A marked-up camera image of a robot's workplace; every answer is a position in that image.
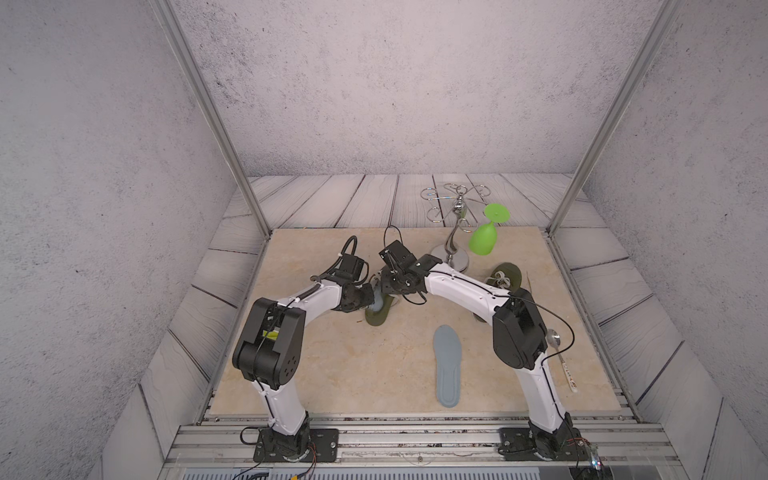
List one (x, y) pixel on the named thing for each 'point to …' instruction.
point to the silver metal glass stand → (458, 206)
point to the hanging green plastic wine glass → (483, 238)
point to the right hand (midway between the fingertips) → (385, 285)
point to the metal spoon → (554, 339)
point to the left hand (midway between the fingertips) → (376, 300)
